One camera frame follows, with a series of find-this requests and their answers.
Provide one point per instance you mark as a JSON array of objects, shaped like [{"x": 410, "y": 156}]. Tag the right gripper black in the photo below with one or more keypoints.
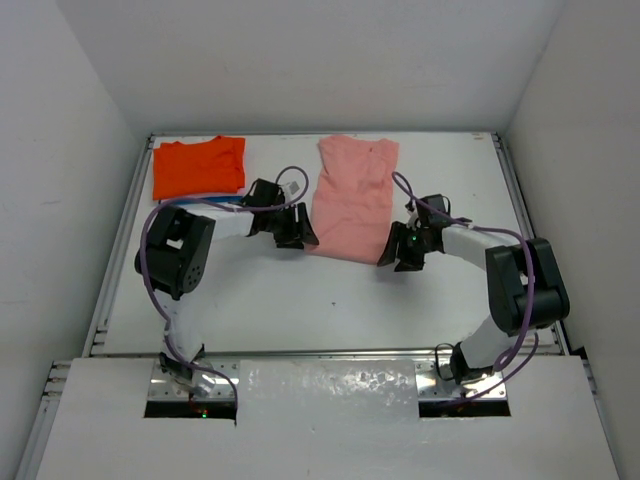
[{"x": 396, "y": 242}]

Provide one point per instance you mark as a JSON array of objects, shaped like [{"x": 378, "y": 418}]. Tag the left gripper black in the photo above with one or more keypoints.
[{"x": 291, "y": 226}]

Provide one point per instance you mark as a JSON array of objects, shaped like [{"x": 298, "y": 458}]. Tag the pink t-shirt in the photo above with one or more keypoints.
[{"x": 353, "y": 200}]

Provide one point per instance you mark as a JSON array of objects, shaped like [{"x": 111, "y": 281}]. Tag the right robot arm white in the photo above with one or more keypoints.
[{"x": 525, "y": 288}]

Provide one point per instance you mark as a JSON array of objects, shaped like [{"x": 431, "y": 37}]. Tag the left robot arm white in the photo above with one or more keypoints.
[{"x": 176, "y": 239}]

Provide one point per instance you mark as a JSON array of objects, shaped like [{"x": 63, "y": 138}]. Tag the folded blue t-shirt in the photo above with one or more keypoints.
[{"x": 220, "y": 200}]

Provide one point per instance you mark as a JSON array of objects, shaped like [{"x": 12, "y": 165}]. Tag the folded orange t-shirt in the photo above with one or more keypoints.
[{"x": 212, "y": 167}]

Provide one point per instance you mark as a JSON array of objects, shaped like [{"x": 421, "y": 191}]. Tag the white foam front panel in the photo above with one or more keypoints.
[{"x": 326, "y": 420}]

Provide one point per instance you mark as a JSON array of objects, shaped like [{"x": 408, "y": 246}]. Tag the aluminium table frame rail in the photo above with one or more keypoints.
[{"x": 258, "y": 303}]

